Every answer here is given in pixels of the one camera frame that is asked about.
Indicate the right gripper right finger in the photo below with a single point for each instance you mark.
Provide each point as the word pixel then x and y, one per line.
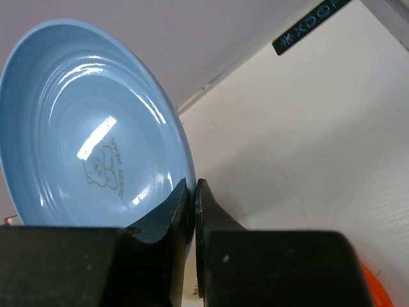
pixel 240 267

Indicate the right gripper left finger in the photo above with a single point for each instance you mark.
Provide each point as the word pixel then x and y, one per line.
pixel 140 265

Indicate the blue round plate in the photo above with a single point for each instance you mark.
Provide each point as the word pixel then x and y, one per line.
pixel 89 137

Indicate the orange round plate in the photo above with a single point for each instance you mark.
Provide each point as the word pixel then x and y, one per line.
pixel 378 294

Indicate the small beige patterned plate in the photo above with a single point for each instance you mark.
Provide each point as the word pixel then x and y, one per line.
pixel 190 296

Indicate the right black logo label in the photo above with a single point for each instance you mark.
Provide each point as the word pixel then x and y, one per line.
pixel 308 23

